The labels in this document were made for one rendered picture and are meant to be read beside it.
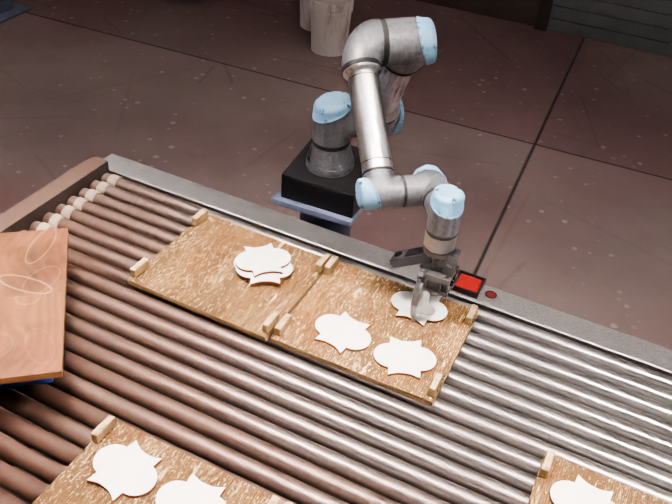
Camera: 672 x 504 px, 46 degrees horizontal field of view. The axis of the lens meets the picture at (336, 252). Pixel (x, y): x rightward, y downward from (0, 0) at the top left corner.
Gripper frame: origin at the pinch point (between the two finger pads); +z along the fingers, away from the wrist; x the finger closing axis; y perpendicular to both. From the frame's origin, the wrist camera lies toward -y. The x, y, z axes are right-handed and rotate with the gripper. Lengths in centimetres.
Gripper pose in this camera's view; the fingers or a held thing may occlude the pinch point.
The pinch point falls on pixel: (419, 306)
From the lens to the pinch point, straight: 199.5
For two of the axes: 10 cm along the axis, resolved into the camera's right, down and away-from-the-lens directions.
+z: -0.7, 7.9, 6.1
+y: 8.9, 3.3, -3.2
